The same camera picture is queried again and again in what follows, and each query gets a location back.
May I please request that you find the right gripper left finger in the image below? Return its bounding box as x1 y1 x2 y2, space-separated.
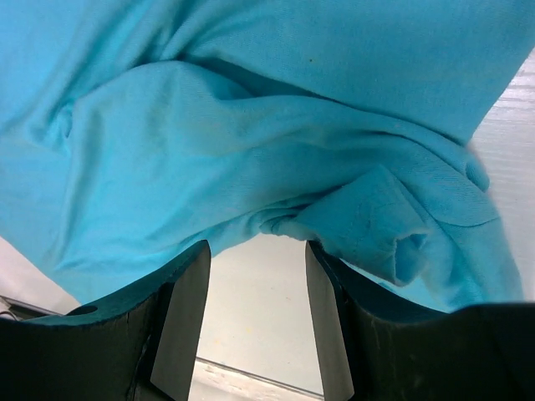
1 241 211 400

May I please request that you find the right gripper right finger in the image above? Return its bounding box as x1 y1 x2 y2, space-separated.
305 242 534 401

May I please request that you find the teal t shirt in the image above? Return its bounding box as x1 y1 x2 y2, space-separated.
1 1 534 312

